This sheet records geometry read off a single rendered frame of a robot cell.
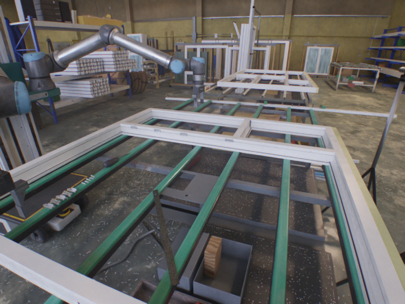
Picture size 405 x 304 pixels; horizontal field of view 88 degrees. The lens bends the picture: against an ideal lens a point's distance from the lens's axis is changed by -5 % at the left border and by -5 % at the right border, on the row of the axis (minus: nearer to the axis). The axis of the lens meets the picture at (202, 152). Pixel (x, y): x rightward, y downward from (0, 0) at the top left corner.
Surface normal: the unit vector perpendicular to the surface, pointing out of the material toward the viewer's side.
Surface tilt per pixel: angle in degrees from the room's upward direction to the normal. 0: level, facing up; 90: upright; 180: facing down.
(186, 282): 90
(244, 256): 90
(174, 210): 0
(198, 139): 90
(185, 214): 0
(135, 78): 80
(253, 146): 90
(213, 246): 0
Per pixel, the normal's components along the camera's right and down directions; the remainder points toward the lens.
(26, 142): 0.96, 0.12
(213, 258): -0.35, 0.40
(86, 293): 0.00, -0.90
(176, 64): -0.05, 0.46
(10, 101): 0.79, 0.19
